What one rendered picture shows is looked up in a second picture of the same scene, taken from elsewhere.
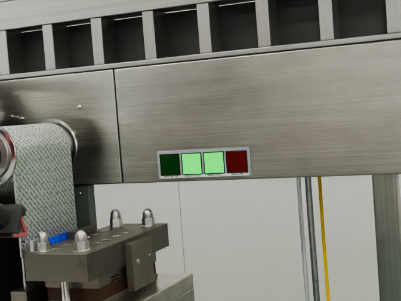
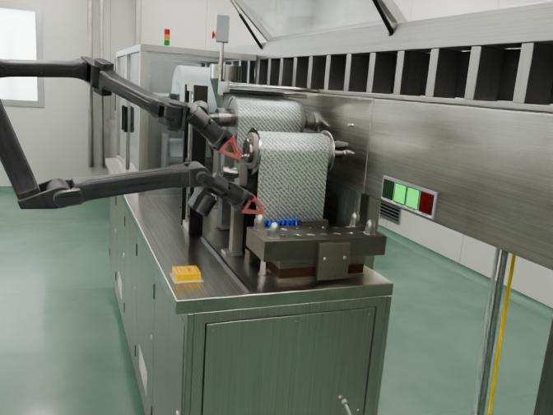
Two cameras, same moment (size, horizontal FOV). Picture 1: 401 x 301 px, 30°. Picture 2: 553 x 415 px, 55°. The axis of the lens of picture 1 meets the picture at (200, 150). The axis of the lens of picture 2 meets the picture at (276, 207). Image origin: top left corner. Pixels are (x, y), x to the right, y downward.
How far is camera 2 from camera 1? 97 cm
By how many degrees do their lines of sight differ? 45
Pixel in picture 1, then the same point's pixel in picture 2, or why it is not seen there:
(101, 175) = (354, 183)
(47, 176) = (295, 174)
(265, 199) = not seen: outside the picture
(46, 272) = (252, 244)
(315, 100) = (493, 165)
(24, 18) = (339, 47)
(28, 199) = (271, 188)
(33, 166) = (281, 165)
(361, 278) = not seen: outside the picture
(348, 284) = not seen: outside the picture
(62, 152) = (318, 159)
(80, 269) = (262, 250)
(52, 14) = (352, 45)
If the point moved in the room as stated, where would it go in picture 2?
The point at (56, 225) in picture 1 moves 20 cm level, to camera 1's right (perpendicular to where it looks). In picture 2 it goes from (298, 212) to (346, 226)
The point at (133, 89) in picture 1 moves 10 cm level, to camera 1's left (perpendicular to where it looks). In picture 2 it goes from (381, 118) to (354, 115)
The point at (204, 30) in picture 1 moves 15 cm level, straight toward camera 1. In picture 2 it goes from (431, 74) to (398, 70)
